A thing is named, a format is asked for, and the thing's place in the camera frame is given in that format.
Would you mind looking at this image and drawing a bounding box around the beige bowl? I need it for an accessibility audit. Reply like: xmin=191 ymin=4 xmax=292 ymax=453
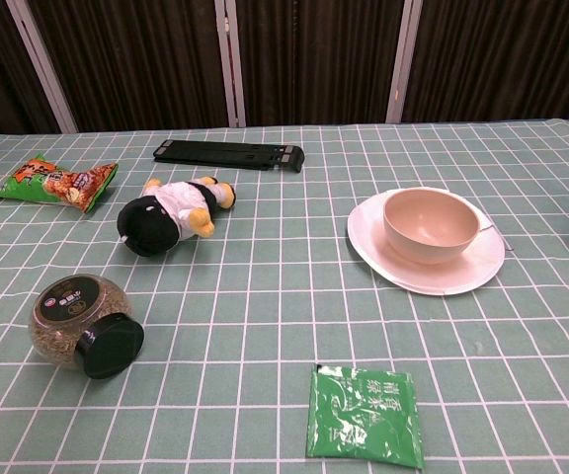
xmin=382 ymin=187 xmax=481 ymax=266

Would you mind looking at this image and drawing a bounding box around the green checked tablecloth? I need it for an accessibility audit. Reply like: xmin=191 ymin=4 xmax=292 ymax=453
xmin=0 ymin=116 xmax=569 ymax=474

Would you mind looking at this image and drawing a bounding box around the black folding laptop stand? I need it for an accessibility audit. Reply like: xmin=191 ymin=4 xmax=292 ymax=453
xmin=152 ymin=139 xmax=307 ymax=174

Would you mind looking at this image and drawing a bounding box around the black and white plush toy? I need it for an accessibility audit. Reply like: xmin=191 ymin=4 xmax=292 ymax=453
xmin=117 ymin=176 xmax=237 ymax=258

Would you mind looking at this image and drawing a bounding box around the white paper plate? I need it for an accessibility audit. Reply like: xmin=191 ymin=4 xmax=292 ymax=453
xmin=347 ymin=187 xmax=507 ymax=296

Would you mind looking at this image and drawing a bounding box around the green tea sachet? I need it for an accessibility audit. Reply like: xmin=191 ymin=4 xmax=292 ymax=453
xmin=305 ymin=364 xmax=427 ymax=471

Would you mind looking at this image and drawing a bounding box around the glass jar with black lid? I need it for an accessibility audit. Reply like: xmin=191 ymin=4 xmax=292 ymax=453
xmin=28 ymin=276 xmax=146 ymax=380

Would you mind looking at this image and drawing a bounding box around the dark brown curtain screen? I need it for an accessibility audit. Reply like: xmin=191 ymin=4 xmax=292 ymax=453
xmin=0 ymin=0 xmax=569 ymax=141

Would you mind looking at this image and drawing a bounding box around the green orange snack bag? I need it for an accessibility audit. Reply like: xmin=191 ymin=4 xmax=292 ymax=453
xmin=0 ymin=153 xmax=120 ymax=214

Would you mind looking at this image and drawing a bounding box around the white screen frame post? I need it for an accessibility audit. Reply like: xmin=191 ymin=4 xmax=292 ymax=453
xmin=6 ymin=0 xmax=79 ymax=134
xmin=385 ymin=0 xmax=424 ymax=124
xmin=213 ymin=0 xmax=247 ymax=128

